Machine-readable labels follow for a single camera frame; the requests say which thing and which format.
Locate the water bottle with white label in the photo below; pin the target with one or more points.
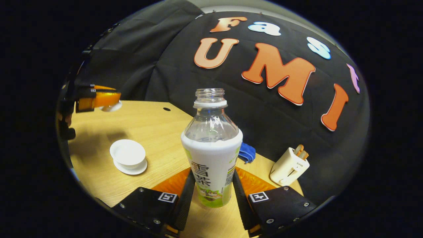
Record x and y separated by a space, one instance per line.
211 158

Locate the blue towel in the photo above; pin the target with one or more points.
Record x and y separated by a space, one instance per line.
248 152

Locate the white teacup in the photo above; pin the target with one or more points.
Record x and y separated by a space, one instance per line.
127 152

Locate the white saucer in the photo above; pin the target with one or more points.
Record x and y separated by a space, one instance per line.
138 170

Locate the black backdrop cloth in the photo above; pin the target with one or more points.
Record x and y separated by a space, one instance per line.
264 125

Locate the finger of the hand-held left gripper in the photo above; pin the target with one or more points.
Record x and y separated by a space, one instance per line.
102 88
102 99

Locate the white toaster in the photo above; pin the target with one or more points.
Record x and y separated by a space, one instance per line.
287 168

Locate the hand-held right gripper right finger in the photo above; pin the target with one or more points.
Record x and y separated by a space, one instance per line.
243 205

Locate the brown toast slice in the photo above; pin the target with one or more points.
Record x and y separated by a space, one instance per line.
299 150
304 155

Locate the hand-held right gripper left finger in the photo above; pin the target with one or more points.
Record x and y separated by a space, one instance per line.
185 205

